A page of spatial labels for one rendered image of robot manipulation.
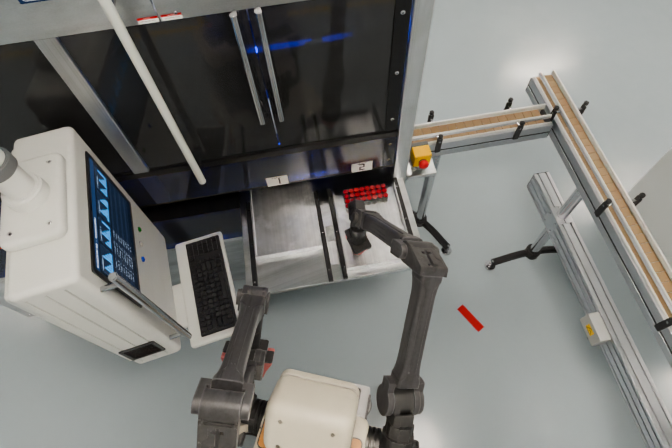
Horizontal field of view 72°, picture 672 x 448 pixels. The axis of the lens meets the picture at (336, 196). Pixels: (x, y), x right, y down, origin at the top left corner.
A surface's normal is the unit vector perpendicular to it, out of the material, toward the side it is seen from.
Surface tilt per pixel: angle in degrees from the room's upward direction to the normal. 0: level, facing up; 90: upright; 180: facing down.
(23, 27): 90
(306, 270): 0
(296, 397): 42
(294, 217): 0
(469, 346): 0
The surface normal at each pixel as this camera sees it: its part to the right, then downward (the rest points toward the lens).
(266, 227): -0.04, -0.51
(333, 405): 0.11, -0.95
